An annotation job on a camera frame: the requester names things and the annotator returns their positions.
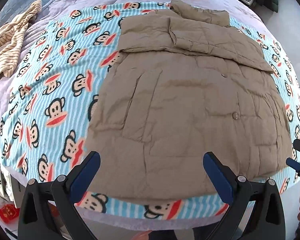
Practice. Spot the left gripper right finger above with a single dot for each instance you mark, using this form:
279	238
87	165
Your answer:
267	218

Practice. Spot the beige striped garment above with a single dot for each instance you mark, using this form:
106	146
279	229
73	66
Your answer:
12	37

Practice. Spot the beige quilted puffer jacket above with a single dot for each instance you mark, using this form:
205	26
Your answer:
186	82

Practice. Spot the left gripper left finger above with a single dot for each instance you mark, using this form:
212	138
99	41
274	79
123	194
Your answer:
35	217

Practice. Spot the red packet on floor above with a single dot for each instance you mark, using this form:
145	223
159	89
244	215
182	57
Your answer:
9	213

